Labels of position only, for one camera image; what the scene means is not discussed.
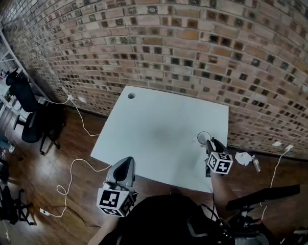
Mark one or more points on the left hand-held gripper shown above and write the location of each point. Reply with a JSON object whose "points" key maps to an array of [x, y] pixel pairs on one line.
{"points": [[123, 177]]}

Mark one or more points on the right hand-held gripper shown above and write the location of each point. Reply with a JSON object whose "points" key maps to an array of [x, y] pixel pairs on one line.
{"points": [[220, 162]]}

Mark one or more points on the white cup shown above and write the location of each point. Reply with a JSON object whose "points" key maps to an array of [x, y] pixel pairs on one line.
{"points": [[201, 138]]}

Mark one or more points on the person's left forearm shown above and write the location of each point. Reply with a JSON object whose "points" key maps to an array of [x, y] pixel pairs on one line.
{"points": [[106, 231]]}

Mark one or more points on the person's right forearm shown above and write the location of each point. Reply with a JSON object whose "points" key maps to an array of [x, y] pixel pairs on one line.
{"points": [[222, 193]]}

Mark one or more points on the crumpled white paper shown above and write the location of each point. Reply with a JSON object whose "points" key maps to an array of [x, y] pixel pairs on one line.
{"points": [[243, 157]]}

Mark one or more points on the clear plastic bottle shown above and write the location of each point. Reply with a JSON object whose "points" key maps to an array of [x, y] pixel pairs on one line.
{"points": [[256, 163]]}

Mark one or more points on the person's black clothing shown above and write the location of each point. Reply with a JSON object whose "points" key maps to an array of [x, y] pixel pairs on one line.
{"points": [[159, 221]]}

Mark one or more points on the white table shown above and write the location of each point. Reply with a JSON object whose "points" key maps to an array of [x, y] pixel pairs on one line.
{"points": [[156, 126]]}

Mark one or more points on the black office chair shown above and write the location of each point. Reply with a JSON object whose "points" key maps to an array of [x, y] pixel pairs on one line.
{"points": [[28, 106]]}

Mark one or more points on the black chair base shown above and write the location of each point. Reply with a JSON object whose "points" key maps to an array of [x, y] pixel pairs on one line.
{"points": [[8, 208]]}

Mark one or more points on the white shelf unit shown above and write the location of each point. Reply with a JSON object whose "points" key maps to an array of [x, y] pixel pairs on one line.
{"points": [[0, 60]]}

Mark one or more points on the white wall socket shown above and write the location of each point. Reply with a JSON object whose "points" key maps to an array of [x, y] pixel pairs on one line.
{"points": [[276, 144], [289, 147], [70, 97], [81, 99]]}

